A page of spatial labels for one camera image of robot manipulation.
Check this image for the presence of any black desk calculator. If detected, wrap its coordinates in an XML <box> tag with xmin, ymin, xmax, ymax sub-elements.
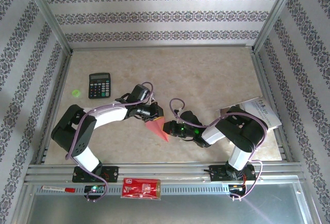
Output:
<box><xmin>88</xmin><ymin>73</ymin><xmax>112</xmax><ymax>99</ymax></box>

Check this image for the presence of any white printed booklet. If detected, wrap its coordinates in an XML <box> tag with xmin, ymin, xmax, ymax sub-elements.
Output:
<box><xmin>219</xmin><ymin>96</ymin><xmax>283</xmax><ymax>132</ymax></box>

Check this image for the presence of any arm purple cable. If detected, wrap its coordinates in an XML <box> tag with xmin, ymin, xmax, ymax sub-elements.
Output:
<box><xmin>169</xmin><ymin>97</ymin><xmax>269</xmax><ymax>201</ymax></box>
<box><xmin>65</xmin><ymin>81</ymin><xmax>155</xmax><ymax>203</ymax></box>

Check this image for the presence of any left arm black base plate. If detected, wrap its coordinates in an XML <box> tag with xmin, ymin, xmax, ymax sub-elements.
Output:
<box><xmin>72</xmin><ymin>166</ymin><xmax>120</xmax><ymax>183</ymax></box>

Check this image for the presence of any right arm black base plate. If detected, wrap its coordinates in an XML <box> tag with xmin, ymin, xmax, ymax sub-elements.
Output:
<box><xmin>209</xmin><ymin>164</ymin><xmax>257</xmax><ymax>182</ymax></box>

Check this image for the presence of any grey slotted cable duct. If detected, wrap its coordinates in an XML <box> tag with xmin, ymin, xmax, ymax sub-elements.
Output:
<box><xmin>35</xmin><ymin>184</ymin><xmax>248</xmax><ymax>195</ymax></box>

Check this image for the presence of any red snack packet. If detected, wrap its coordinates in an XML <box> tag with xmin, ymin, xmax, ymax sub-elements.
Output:
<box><xmin>121</xmin><ymin>177</ymin><xmax>162</xmax><ymax>201</ymax></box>

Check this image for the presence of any aluminium rail below patterned wall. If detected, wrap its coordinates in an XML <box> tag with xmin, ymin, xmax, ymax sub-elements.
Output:
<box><xmin>69</xmin><ymin>43</ymin><xmax>255</xmax><ymax>51</ymax></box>

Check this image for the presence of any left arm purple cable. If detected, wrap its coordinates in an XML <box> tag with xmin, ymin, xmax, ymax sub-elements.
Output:
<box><xmin>65</xmin><ymin>81</ymin><xmax>155</xmax><ymax>203</ymax></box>

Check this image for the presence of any aluminium frame post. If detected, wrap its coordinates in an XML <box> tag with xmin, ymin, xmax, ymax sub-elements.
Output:
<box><xmin>251</xmin><ymin>0</ymin><xmax>301</xmax><ymax>53</ymax></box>
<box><xmin>22</xmin><ymin>0</ymin><xmax>74</xmax><ymax>55</ymax></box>

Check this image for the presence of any long aluminium base rail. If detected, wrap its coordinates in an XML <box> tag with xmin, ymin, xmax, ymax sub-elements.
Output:
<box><xmin>24</xmin><ymin>163</ymin><xmax>306</xmax><ymax>183</ymax></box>

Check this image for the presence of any red white marker pen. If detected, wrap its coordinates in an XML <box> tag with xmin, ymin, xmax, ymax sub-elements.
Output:
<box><xmin>41</xmin><ymin>184</ymin><xmax>76</xmax><ymax>193</ymax></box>

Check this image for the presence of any pink paper sheet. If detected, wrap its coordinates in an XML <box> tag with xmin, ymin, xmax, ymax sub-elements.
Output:
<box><xmin>144</xmin><ymin>115</ymin><xmax>170</xmax><ymax>143</ymax></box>

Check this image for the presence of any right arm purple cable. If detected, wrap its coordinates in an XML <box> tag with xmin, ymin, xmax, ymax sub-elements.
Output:
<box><xmin>169</xmin><ymin>97</ymin><xmax>269</xmax><ymax>201</ymax></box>

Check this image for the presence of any aluminium side rail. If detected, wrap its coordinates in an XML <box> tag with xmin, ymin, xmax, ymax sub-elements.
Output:
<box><xmin>35</xmin><ymin>51</ymin><xmax>74</xmax><ymax>165</ymax></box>
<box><xmin>251</xmin><ymin>51</ymin><xmax>294</xmax><ymax>163</ymax></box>

